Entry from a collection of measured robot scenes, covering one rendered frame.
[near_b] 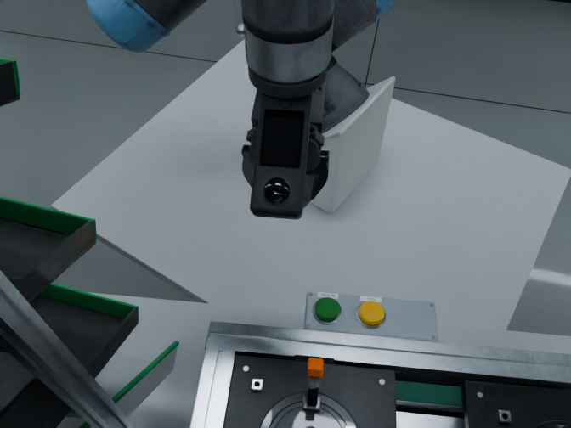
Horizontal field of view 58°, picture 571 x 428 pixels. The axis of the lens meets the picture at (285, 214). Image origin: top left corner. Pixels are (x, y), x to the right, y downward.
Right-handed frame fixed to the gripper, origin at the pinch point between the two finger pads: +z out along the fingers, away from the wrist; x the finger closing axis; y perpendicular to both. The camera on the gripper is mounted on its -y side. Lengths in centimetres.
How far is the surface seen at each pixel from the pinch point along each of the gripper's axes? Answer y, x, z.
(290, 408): -15.0, -2.1, 24.4
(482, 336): 4, -34, 37
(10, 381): -22.6, 23.5, -0.7
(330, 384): -10.5, -7.6, 26.3
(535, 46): 220, -116, 124
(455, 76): 189, -70, 123
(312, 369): -12.4, -4.7, 16.1
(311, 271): 14.7, -3.5, 37.4
